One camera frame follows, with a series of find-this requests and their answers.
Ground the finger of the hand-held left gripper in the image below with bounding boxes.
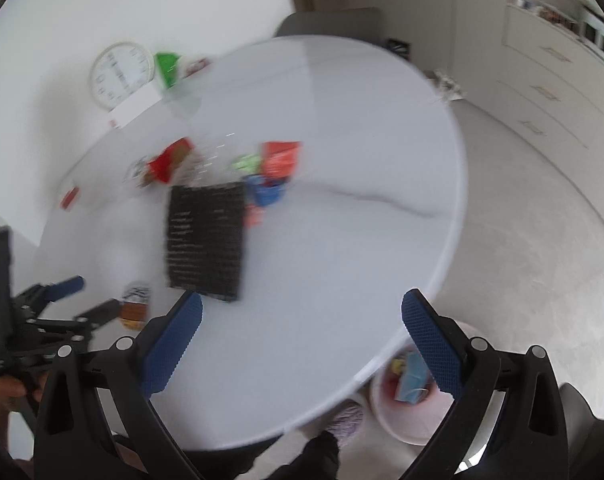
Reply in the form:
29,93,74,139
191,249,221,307
13,276,86,312
32,298,124,335

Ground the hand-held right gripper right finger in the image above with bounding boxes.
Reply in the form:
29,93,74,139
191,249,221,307
400,287,570,480

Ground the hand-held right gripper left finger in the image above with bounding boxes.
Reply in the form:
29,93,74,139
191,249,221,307
34,290,205,480

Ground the white trash bin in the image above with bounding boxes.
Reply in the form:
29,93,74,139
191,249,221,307
369,320,488,447

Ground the person's left hand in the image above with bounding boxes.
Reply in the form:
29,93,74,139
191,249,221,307
0,376,46,441

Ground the small striped snack packet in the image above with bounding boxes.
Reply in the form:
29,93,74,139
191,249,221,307
119,282,151,332

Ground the blue packet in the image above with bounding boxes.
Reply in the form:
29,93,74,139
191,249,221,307
394,352,436,404

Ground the black textured packet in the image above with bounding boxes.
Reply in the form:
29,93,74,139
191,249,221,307
163,180,247,303

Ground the patterned slipper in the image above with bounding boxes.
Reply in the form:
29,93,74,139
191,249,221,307
326,400,365,449

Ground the clear plastic wrapper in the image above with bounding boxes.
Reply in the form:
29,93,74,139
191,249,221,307
123,156,153,189

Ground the person's black trouser leg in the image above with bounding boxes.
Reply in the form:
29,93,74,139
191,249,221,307
182,430,343,480

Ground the clear plastic bag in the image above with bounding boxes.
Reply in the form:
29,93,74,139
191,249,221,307
182,132,243,190

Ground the white cardboard box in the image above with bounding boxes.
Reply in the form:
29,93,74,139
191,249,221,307
108,85,163,130

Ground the light green wrapper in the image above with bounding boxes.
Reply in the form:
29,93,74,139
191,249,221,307
231,154,263,175

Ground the orange red snack packet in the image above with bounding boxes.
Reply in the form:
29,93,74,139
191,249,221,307
259,141,303,182

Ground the green packet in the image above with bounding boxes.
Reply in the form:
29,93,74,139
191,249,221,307
154,52,181,88

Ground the white crumpled floor clutter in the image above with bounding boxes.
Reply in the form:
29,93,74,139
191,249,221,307
433,71,466,104

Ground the white drawer cabinet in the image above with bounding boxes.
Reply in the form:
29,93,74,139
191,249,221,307
449,0,604,153

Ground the black crate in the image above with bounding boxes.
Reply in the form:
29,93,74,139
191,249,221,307
384,37,413,64

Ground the grey chair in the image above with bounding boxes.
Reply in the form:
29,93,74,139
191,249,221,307
274,7,386,47

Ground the white countertop appliance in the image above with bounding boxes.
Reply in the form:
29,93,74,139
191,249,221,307
580,10,604,67

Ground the round wall clock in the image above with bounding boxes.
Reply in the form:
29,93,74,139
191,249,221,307
88,41,156,110

